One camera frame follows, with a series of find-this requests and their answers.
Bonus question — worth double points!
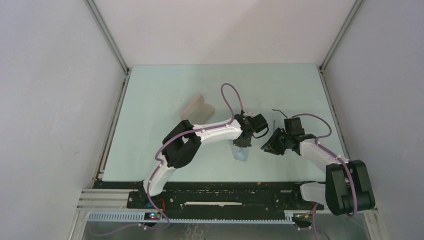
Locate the light blue cleaning cloth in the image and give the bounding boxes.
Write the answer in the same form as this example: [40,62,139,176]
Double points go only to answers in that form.
[231,140,251,162]

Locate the pink glasses case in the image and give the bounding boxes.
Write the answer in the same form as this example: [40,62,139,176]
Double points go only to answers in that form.
[180,94,216,125]

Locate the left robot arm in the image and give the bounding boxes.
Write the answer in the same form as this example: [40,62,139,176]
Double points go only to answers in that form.
[138,111,269,208]

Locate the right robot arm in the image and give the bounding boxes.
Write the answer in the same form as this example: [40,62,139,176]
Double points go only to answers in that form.
[261,114,376,217]

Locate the black sunglasses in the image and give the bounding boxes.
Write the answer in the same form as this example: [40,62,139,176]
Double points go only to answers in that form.
[271,108,288,131]

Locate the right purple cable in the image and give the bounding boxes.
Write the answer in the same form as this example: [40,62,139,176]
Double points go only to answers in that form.
[291,113,359,240]

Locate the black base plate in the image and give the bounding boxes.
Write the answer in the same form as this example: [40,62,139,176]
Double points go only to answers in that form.
[92,180,332,220]

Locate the blue toothed cable duct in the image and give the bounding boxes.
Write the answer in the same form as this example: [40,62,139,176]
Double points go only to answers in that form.
[86,211,295,225]

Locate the aluminium frame rail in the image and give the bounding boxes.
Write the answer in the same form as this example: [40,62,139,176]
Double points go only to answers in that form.
[77,189,132,211]

